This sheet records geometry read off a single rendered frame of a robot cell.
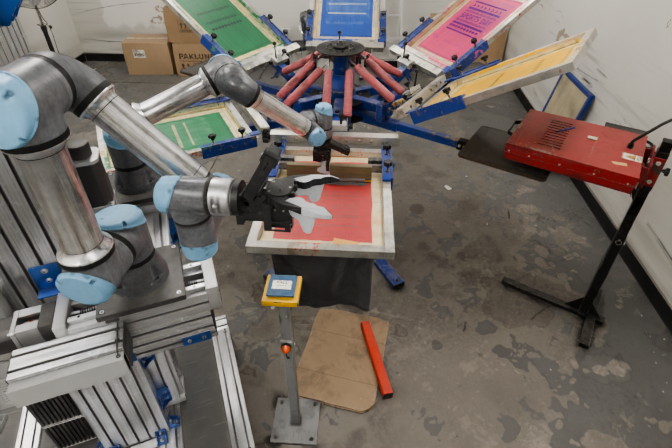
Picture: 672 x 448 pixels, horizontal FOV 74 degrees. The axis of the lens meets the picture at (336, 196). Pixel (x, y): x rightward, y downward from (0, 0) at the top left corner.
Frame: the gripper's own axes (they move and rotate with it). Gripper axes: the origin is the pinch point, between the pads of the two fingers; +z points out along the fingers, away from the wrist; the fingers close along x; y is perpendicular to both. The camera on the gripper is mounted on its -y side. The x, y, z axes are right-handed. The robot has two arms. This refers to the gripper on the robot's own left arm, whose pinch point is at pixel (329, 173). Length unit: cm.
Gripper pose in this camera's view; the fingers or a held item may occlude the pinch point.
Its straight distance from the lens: 212.7
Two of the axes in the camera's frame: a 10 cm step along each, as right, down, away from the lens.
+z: 0.0, 8.1, 5.9
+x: -0.6, 5.9, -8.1
